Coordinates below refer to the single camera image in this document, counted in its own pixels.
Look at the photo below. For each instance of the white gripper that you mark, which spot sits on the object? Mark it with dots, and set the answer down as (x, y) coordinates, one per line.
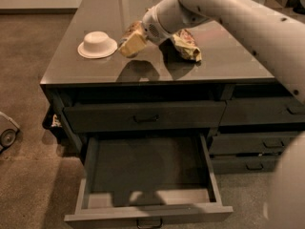
(152, 29)

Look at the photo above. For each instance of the orange soda can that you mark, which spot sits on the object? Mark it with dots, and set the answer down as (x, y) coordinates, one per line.
(133, 29)

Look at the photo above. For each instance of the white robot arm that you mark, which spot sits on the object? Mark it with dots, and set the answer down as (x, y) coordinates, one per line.
(277, 42)

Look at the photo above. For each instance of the dark grey drawer cabinet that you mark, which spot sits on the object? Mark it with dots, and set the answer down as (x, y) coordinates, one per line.
(158, 74)

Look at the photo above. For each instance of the closed top left drawer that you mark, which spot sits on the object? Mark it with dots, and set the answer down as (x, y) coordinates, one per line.
(120, 117)

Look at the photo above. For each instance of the open middle drawer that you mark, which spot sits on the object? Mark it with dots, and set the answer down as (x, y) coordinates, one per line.
(146, 183)

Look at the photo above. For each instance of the middle right drawer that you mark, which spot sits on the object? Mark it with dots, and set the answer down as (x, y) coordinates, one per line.
(261, 143)

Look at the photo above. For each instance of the bottom right drawer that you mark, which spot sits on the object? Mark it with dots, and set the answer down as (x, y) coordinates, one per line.
(244, 164)

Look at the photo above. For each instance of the top right drawer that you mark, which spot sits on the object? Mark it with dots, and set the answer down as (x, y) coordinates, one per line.
(255, 111)

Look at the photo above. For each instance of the white upturned bowl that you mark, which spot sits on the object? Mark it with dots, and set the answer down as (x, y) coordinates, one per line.
(97, 44)

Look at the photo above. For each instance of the brown chip bag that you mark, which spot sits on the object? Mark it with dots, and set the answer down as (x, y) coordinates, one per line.
(184, 43)

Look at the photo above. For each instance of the black bin beside cabinet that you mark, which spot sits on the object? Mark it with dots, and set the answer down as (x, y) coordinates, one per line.
(48, 124)

